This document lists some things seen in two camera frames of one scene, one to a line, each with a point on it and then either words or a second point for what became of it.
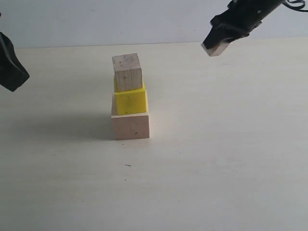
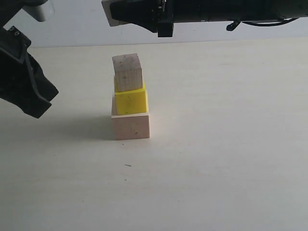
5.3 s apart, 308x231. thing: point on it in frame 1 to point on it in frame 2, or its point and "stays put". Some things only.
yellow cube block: (131, 101) stays put
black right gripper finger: (218, 35) to (144, 13)
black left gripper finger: (12, 71) to (16, 86)
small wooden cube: (217, 51) to (107, 7)
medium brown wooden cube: (127, 72) stays put
